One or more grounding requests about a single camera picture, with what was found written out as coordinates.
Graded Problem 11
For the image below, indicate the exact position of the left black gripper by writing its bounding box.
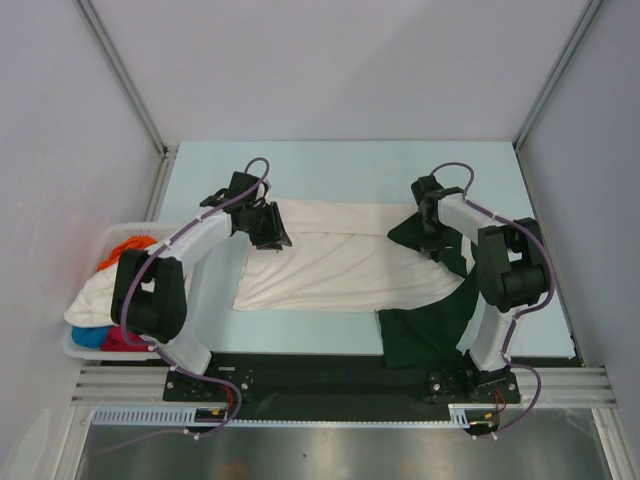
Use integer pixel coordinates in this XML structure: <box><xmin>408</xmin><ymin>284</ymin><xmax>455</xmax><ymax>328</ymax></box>
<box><xmin>239</xmin><ymin>201</ymin><xmax>291</xmax><ymax>251</ymax></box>

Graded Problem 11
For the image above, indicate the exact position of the white green raglan t-shirt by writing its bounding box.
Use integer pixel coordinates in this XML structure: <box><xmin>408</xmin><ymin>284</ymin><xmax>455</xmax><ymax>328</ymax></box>
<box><xmin>233</xmin><ymin>198</ymin><xmax>479</xmax><ymax>369</ymax></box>

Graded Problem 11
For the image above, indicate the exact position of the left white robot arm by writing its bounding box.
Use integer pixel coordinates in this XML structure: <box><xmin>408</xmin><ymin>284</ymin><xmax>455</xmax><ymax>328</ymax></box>
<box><xmin>111</xmin><ymin>170</ymin><xmax>292</xmax><ymax>400</ymax></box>

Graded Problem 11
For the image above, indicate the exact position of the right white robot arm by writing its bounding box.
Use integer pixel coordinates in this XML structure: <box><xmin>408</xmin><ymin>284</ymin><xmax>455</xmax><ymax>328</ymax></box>
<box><xmin>411</xmin><ymin>175</ymin><xmax>555</xmax><ymax>403</ymax></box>

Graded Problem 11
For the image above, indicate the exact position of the orange t-shirt in basket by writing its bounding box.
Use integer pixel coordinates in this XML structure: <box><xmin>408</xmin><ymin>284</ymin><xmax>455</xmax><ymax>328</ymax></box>
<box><xmin>96</xmin><ymin>235</ymin><xmax>156</xmax><ymax>272</ymax></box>

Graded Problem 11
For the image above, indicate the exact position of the white plastic laundry basket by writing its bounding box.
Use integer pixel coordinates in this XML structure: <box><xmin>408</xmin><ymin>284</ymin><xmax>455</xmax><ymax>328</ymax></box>
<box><xmin>61</xmin><ymin>222</ymin><xmax>180</xmax><ymax>362</ymax></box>

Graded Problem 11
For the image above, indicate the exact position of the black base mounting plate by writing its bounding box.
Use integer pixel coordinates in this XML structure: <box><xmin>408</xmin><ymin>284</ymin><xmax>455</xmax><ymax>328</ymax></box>
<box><xmin>163</xmin><ymin>353</ymin><xmax>521</xmax><ymax>421</ymax></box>

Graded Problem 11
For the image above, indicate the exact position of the white t-shirt in basket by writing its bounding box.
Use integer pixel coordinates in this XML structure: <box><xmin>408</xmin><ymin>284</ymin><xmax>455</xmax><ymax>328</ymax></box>
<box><xmin>63</xmin><ymin>264</ymin><xmax>117</xmax><ymax>328</ymax></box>

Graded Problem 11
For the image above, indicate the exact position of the red t-shirt in basket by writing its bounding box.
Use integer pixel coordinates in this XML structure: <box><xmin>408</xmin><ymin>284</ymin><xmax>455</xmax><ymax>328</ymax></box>
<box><xmin>100</xmin><ymin>326</ymin><xmax>148</xmax><ymax>352</ymax></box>

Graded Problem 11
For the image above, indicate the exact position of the blue t-shirt in basket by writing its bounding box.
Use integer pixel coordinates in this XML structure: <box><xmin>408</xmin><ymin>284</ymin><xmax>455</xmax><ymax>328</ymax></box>
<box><xmin>71</xmin><ymin>326</ymin><xmax>111</xmax><ymax>349</ymax></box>

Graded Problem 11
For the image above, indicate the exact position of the left aluminium frame post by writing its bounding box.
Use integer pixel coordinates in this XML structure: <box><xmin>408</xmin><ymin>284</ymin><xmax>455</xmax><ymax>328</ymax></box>
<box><xmin>73</xmin><ymin>0</ymin><xmax>178</xmax><ymax>221</ymax></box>

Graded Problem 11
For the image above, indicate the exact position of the aluminium frame post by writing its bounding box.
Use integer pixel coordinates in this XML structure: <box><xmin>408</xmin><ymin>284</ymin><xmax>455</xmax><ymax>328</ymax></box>
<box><xmin>512</xmin><ymin>0</ymin><xmax>605</xmax><ymax>155</ymax></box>
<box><xmin>73</xmin><ymin>0</ymin><xmax>178</xmax><ymax>221</ymax></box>

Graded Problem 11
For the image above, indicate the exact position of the right aluminium frame post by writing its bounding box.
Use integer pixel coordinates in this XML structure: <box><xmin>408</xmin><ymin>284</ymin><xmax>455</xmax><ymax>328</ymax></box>
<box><xmin>512</xmin><ymin>0</ymin><xmax>605</xmax><ymax>155</ymax></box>

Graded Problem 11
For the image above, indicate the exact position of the white slotted cable duct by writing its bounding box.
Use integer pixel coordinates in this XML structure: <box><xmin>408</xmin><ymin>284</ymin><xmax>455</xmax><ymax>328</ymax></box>
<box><xmin>91</xmin><ymin>406</ymin><xmax>489</xmax><ymax>430</ymax></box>

